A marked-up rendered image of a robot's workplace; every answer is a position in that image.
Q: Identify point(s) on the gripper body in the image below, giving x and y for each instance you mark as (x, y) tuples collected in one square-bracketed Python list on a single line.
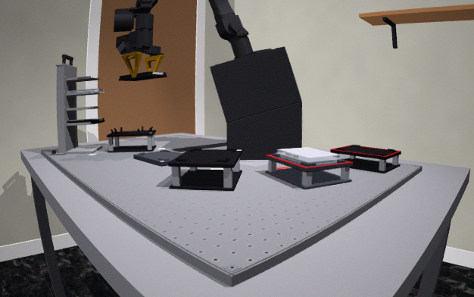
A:
[(146, 46)]

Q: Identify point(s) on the dark grey shelf rack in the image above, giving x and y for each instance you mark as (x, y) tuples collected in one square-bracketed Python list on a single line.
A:
[(66, 110)]

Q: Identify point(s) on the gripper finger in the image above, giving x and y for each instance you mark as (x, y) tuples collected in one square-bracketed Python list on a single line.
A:
[(157, 58), (137, 56)]

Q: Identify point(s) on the white microplate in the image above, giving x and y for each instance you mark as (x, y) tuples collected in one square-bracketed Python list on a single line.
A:
[(308, 155)]

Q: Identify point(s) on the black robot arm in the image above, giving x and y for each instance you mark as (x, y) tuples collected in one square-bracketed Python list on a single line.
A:
[(229, 26)]

